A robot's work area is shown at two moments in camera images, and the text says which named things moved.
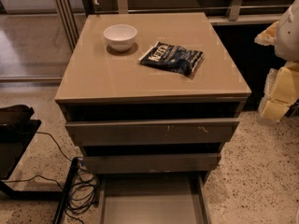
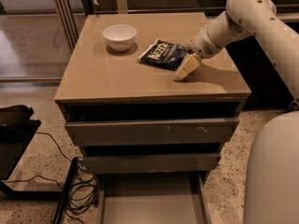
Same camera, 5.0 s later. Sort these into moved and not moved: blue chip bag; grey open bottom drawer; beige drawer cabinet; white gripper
Moved: white gripper
Not moved: blue chip bag; beige drawer cabinet; grey open bottom drawer
